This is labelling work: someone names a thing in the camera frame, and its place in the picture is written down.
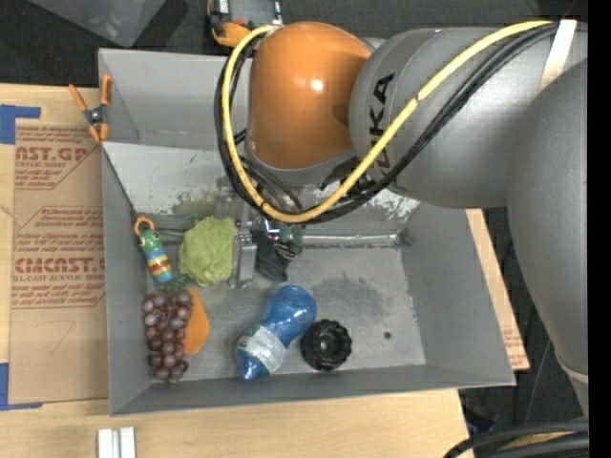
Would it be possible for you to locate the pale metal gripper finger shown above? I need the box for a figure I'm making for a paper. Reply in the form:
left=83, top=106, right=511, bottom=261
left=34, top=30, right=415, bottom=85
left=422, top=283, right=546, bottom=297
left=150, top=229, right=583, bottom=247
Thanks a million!
left=230, top=229, right=242, bottom=289
left=240, top=231, right=260, bottom=286

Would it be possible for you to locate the green toy lettuce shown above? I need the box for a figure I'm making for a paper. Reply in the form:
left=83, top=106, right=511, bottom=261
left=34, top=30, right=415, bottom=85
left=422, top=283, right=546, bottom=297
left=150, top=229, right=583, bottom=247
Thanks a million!
left=178, top=215, right=239, bottom=288

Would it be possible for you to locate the blue plastic bottle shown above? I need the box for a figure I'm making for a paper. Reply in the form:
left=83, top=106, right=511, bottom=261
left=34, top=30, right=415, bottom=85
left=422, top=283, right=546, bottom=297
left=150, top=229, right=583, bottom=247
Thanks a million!
left=234, top=284, right=319, bottom=382

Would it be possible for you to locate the orange flat toy slice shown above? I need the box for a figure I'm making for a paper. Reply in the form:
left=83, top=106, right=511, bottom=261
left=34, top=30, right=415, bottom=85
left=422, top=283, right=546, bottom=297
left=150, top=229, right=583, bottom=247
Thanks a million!
left=182, top=287, right=212, bottom=357

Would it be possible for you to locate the purple toy grape bunch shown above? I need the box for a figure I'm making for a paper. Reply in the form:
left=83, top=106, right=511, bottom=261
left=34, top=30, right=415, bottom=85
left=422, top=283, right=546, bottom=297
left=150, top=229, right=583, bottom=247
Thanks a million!
left=141, top=289, right=194, bottom=385

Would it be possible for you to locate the black ribbed round knob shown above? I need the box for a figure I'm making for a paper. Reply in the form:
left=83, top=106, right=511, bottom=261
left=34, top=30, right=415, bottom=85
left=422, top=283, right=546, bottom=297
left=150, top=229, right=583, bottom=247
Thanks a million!
left=299, top=318, right=354, bottom=373

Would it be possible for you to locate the grey metal bin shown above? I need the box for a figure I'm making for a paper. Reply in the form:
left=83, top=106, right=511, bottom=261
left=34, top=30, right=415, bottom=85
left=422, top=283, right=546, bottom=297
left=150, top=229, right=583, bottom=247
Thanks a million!
left=97, top=48, right=518, bottom=417

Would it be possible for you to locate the brown cardboard board, red print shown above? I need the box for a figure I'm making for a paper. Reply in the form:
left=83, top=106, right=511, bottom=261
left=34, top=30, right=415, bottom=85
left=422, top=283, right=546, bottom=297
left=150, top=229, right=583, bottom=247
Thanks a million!
left=0, top=82, right=532, bottom=412

